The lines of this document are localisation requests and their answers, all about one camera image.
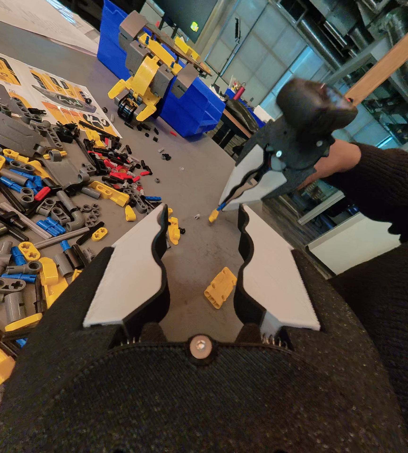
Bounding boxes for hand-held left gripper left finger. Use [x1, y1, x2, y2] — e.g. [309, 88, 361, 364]
[83, 203, 171, 328]

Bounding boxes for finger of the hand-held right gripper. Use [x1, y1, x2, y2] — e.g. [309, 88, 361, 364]
[221, 169, 289, 212]
[223, 143, 266, 204]

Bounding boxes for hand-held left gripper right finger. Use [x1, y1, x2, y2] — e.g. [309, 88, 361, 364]
[233, 203, 321, 338]

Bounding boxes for pile of toy building pieces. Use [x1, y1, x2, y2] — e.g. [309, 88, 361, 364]
[0, 96, 190, 398]

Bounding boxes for person's right forearm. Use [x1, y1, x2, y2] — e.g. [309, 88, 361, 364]
[324, 143, 408, 243]

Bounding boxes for person's right hand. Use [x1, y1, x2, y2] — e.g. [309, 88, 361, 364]
[303, 140, 362, 192]

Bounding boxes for blue storage bin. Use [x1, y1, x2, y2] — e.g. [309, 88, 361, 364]
[97, 0, 226, 138]
[225, 88, 266, 128]

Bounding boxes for black bag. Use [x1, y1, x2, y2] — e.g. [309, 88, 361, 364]
[225, 99, 261, 131]

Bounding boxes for yellow flat toy panel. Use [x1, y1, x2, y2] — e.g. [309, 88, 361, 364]
[204, 267, 238, 309]

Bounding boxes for wooden background desk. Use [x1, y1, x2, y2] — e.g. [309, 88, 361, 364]
[144, 23, 212, 76]

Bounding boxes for person's black sweater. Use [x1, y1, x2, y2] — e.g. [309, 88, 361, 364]
[328, 226, 408, 453]

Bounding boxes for yellow toy vehicle model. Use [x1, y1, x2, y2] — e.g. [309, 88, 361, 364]
[108, 11, 199, 122]

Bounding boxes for black monitor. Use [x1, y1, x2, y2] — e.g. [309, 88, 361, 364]
[154, 0, 219, 44]

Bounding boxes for sticker sheet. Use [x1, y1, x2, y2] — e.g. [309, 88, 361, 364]
[0, 44, 123, 142]

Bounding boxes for printed paper sheets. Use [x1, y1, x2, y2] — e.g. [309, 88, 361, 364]
[0, 0, 102, 55]

